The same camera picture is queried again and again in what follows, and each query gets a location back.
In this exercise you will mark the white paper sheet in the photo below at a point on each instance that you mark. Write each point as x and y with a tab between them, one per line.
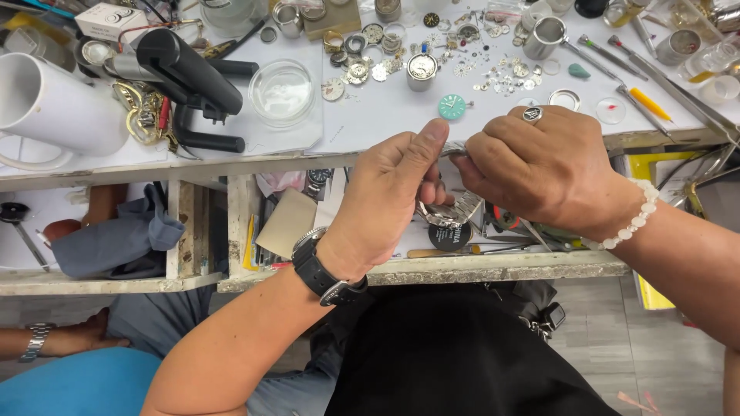
404	110

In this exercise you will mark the steel screwdriver red band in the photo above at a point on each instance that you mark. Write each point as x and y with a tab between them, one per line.
676	86

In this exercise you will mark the large white mug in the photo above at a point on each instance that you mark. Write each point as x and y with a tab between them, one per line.
52	104

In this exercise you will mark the black knob tool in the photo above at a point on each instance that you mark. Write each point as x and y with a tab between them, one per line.
16	222

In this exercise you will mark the black round lid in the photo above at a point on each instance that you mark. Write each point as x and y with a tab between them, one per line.
450	238

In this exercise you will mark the beige pad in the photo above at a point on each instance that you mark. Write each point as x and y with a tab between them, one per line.
286	222

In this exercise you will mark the wooden block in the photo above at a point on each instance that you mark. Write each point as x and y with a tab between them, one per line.
335	24

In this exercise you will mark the person's left hand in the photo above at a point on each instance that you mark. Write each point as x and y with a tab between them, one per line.
376	202

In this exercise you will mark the heap of small watch parts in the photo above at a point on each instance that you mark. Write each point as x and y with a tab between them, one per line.
497	72

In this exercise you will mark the small glass bottle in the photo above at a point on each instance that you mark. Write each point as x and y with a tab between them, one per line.
712	60

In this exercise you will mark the steel screwdriver green band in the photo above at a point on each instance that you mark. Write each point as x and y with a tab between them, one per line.
613	56

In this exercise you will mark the black pouch with clip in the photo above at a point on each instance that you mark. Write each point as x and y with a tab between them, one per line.
540	315

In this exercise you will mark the person's grey jeans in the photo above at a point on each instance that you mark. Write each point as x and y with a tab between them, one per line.
167	318

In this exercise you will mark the white plastic cap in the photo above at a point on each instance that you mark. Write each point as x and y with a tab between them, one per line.
722	88

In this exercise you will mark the long thin steel tool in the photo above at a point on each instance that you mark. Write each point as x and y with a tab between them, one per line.
624	86

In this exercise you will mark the clear round watch crystal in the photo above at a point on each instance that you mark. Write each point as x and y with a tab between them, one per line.
610	110

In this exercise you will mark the teal watch dial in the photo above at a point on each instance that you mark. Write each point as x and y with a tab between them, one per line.
452	107

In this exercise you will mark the green putty lump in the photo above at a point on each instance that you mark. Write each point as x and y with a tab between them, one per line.
579	71

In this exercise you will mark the clear glass petri dish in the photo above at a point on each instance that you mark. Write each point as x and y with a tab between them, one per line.
282	92

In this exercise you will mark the silver metal wristwatch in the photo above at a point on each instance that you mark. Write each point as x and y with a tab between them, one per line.
448	214

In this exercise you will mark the small steel pot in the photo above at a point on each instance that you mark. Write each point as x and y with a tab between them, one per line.
677	47

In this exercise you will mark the person's black shirt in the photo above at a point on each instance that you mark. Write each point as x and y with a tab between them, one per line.
456	358

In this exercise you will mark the small white box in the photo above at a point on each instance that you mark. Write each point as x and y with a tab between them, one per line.
111	21

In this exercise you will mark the person's right hand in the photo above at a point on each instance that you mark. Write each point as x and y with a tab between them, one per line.
543	167

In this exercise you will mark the steel holder with watch movement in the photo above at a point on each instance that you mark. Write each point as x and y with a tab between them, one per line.
421	70

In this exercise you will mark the person's right fingers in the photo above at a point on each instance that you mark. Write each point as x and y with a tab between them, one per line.
481	153

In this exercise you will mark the clear glass jar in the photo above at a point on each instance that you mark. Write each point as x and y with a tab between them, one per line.
231	16

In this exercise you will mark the open drawer with tools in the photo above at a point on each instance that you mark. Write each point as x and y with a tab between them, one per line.
277	231

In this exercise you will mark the grey cloth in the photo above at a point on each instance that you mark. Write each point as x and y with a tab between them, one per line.
115	237

